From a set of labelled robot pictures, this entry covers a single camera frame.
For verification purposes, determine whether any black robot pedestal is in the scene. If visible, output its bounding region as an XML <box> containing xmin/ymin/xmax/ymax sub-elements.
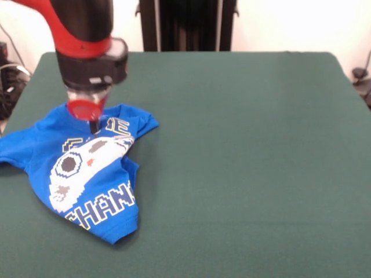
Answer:
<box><xmin>135</xmin><ymin>0</ymin><xmax>240</xmax><ymax>53</ymax></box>

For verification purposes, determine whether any grey cable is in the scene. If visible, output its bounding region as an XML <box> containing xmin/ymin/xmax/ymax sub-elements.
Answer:
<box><xmin>0</xmin><ymin>24</ymin><xmax>24</xmax><ymax>68</ymax></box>

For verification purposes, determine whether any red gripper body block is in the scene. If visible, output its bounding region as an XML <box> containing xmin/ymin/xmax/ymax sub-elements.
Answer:
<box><xmin>67</xmin><ymin>95</ymin><xmax>110</xmax><ymax>122</ymax></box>

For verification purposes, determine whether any blue printed t-shirt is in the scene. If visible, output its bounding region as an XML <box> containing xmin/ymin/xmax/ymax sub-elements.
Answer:
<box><xmin>0</xmin><ymin>103</ymin><xmax>160</xmax><ymax>246</ymax></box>

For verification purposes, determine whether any black equipment pile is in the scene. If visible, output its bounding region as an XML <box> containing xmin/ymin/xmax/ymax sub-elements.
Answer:
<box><xmin>0</xmin><ymin>42</ymin><xmax>32</xmax><ymax>120</ymax></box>

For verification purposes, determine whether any dark green table cloth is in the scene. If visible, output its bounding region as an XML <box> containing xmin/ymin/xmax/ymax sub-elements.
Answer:
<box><xmin>0</xmin><ymin>51</ymin><xmax>371</xmax><ymax>278</ymax></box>

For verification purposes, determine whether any black cable bundle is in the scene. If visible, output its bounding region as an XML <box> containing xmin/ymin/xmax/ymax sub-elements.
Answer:
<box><xmin>352</xmin><ymin>49</ymin><xmax>371</xmax><ymax>109</ymax></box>

